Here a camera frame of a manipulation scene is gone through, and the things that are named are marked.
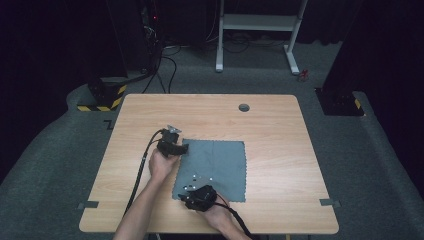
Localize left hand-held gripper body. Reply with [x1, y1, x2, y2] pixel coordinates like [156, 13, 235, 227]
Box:
[156, 124, 183, 158]

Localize black floor cables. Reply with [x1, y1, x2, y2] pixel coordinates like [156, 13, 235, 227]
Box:
[141, 44, 183, 95]

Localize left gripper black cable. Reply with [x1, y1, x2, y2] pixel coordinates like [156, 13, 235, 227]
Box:
[123, 129, 165, 218]

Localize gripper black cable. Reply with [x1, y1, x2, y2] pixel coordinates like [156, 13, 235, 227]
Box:
[123, 129, 165, 218]
[214, 201, 256, 240]

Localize white metal stand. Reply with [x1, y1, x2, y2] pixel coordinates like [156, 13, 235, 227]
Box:
[215, 0, 309, 76]

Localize person's left hand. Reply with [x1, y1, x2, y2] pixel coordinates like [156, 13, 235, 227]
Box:
[148, 148, 183, 184]

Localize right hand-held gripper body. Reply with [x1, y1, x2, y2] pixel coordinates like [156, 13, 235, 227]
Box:
[181, 175, 219, 213]

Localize person's right hand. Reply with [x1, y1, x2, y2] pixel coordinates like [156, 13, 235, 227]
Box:
[202, 194, 234, 232]

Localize black yellow striped stand base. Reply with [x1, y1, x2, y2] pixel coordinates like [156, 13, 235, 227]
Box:
[76, 76, 129, 113]

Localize dark equipment rack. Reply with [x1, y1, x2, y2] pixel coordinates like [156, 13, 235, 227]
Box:
[139, 0, 166, 51]

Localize grey cloth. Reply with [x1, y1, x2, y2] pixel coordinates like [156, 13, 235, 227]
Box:
[171, 138, 248, 204]

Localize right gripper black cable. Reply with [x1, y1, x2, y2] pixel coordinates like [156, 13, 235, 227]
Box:
[214, 201, 256, 240]

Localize grey tape strip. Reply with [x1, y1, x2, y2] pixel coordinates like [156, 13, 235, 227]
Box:
[318, 198, 342, 208]
[77, 200, 100, 211]

